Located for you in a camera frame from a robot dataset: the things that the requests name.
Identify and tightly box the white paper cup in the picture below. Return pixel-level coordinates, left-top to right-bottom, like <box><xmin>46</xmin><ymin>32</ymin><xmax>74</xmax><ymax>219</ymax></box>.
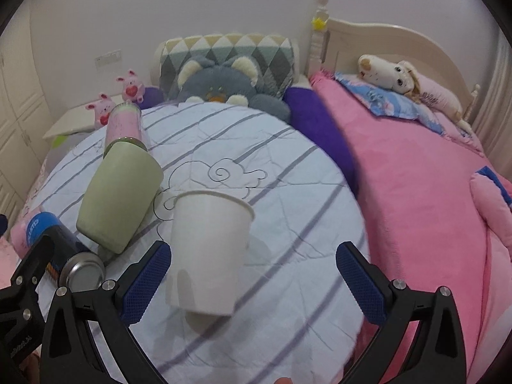
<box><xmin>167</xmin><ymin>190</ymin><xmax>255</xmax><ymax>316</ymax></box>

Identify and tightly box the green plastic cup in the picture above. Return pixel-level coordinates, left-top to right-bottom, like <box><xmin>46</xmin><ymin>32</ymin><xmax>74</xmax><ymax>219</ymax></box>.
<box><xmin>76</xmin><ymin>141</ymin><xmax>163</xmax><ymax>254</ymax></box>

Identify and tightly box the light pink blanket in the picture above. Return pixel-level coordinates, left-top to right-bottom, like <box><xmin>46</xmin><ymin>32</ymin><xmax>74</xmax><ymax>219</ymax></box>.
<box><xmin>0</xmin><ymin>237</ymin><xmax>19</xmax><ymax>289</ymax></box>

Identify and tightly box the blue black CoolTowel can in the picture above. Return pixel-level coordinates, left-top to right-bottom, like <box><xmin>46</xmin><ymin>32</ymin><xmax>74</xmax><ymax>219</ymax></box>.
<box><xmin>26</xmin><ymin>212</ymin><xmax>106</xmax><ymax>292</ymax></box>

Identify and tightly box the pink fleece blanket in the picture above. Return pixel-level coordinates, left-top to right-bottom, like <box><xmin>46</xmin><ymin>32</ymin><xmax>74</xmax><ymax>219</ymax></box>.
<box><xmin>311</xmin><ymin>72</ymin><xmax>511</xmax><ymax>383</ymax></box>

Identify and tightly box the pink blue plush toy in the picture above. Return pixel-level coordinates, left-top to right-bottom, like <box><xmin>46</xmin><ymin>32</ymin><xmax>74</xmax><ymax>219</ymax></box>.
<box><xmin>469</xmin><ymin>166</ymin><xmax>511</xmax><ymax>254</ymax></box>

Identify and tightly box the cream built-in wardrobe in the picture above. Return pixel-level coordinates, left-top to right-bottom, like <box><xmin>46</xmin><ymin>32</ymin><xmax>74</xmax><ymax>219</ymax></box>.
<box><xmin>1</xmin><ymin>3</ymin><xmax>54</xmax><ymax>225</ymax></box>

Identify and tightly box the white bedside table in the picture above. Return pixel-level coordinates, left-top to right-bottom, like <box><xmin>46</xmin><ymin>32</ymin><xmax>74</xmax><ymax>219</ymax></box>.
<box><xmin>42</xmin><ymin>94</ymin><xmax>125</xmax><ymax>140</ymax></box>

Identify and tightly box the pink label clear bottle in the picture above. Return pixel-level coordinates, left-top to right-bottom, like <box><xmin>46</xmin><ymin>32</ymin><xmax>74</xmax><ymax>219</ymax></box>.
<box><xmin>103</xmin><ymin>101</ymin><xmax>148</xmax><ymax>156</ymax></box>

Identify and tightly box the beige curtain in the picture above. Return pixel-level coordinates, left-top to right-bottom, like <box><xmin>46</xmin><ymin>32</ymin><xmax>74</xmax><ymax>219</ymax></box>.
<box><xmin>471</xmin><ymin>27</ymin><xmax>512</xmax><ymax>157</ymax></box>

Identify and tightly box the blue cartoon pillow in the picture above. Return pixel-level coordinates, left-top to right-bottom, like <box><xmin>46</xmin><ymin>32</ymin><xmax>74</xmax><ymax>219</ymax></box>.
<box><xmin>334</xmin><ymin>72</ymin><xmax>445</xmax><ymax>135</ymax></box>

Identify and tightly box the white dog plush pillow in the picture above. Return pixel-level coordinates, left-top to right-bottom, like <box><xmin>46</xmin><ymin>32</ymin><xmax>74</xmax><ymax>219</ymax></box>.
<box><xmin>357</xmin><ymin>55</ymin><xmax>473</xmax><ymax>134</ymax></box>

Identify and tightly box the purple blanket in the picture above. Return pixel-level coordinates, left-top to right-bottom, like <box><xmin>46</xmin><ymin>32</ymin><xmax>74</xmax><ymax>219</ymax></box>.
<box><xmin>142</xmin><ymin>88</ymin><xmax>358</xmax><ymax>196</ymax></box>

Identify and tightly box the grey cat plush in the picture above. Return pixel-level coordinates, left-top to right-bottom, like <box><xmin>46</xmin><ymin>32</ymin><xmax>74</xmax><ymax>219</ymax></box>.
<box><xmin>174</xmin><ymin>56</ymin><xmax>291</xmax><ymax>123</ymax></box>

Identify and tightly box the cream wooden headboard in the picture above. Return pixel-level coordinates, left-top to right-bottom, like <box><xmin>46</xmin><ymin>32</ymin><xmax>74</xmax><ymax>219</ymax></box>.
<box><xmin>306</xmin><ymin>0</ymin><xmax>480</xmax><ymax>121</ymax></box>

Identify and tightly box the triangle pattern cushion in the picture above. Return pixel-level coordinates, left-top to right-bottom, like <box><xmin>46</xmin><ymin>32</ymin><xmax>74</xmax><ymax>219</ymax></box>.
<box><xmin>150</xmin><ymin>33</ymin><xmax>300</xmax><ymax>98</ymax></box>

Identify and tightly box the white wall socket panel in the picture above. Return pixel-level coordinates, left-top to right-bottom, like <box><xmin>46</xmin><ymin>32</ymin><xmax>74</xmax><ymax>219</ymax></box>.
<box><xmin>95</xmin><ymin>50</ymin><xmax>122</xmax><ymax>69</ymax></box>

